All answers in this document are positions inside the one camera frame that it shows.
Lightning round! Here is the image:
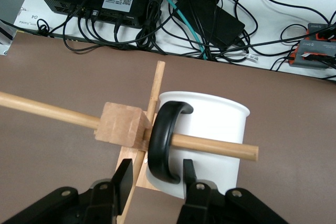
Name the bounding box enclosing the teal network cable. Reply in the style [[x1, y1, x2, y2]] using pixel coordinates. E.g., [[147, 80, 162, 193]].
[[145, 0, 208, 61]]

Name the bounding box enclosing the wooden mug stand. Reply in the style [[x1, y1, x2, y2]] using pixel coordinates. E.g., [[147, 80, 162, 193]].
[[0, 60, 259, 224]]

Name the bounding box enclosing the thick black power cable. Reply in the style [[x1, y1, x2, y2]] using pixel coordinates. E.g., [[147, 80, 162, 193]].
[[136, 0, 161, 51]]

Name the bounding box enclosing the small black cable coil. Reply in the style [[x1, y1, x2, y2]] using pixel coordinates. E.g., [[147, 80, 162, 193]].
[[37, 18, 51, 36]]

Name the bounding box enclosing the black usb cable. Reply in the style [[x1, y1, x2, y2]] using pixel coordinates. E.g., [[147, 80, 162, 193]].
[[83, 8, 148, 49]]

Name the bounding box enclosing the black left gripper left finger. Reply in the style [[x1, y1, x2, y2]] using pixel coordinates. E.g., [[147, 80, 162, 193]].
[[0, 158, 135, 224]]

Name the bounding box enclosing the white mug black handle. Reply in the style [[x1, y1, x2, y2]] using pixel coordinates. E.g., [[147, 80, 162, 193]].
[[145, 91, 250, 200]]

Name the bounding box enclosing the large black power adapter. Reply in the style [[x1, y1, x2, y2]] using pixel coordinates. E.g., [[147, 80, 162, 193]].
[[181, 0, 246, 48]]

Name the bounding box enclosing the grey orange usb hub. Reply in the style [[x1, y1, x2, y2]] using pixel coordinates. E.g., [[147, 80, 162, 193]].
[[307, 23, 336, 41], [288, 40, 336, 70]]

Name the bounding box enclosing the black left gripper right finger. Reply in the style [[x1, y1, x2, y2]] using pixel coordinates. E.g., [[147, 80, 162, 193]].
[[175, 158, 292, 224]]

